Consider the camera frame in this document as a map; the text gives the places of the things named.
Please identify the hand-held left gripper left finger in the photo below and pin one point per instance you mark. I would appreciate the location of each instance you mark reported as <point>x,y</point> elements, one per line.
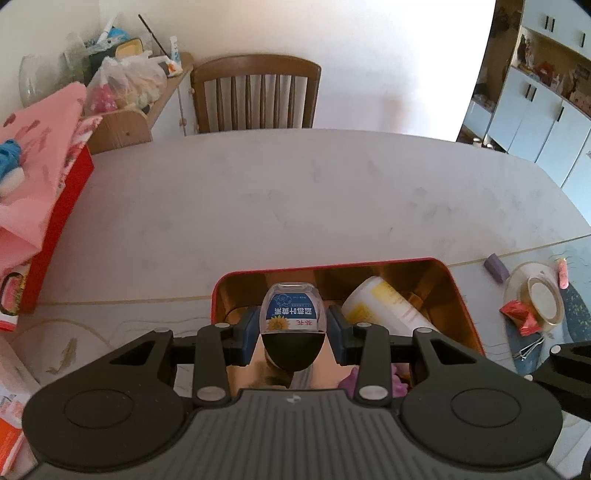
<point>247,332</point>

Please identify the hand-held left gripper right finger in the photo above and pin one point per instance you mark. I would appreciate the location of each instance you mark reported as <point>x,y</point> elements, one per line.
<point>334,330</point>

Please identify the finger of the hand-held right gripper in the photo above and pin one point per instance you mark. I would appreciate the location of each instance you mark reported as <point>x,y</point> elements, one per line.
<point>572,369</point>

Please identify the small blue label bottle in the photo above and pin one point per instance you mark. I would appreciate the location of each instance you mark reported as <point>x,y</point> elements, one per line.
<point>291,314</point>

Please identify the metal nail clipper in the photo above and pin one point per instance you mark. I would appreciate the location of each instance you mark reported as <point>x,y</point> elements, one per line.
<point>528,348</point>

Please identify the white yellow tube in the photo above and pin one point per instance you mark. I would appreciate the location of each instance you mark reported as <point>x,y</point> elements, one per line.
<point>383,304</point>

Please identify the red snack packet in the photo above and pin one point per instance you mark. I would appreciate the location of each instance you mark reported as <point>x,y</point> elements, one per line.
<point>521,316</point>

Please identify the red tin box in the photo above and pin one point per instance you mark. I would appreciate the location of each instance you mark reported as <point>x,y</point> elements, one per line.
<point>406,277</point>

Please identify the brown tape roll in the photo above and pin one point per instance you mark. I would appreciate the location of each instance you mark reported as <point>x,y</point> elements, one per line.
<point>519,281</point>

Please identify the purple block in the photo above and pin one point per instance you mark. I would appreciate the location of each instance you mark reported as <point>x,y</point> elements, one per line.
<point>496,267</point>

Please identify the small pink tube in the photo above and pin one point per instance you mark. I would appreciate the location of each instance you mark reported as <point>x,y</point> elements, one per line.
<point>563,272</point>

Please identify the red gift box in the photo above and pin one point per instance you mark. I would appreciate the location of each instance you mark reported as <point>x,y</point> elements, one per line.
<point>60,217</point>

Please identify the wooden top sideboard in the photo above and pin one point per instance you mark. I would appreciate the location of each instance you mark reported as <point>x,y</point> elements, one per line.
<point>120,131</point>

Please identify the white orange carton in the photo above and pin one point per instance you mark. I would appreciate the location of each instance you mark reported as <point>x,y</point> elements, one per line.
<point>9,406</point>

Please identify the pale blue cabinet unit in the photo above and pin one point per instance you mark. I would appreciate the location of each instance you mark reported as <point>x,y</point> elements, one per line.
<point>521,124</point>

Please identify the wooden chair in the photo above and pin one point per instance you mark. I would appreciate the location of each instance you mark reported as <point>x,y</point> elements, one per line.
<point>254,64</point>

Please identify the clear plastic bag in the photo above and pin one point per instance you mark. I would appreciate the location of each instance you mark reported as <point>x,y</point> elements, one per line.
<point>124,83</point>

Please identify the white squeeze tube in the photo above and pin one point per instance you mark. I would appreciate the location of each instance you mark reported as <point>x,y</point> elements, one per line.
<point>174,53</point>

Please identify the blue fabric flower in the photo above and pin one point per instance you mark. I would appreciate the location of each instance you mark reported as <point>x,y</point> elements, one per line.
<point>7,159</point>

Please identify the row of shelf ornaments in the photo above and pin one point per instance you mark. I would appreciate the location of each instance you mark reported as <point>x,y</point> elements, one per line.
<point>549,69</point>

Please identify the black stick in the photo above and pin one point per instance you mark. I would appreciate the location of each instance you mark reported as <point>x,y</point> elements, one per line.
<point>154,34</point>

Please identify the glass vase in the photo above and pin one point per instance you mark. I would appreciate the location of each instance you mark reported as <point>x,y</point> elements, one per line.
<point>34,78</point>

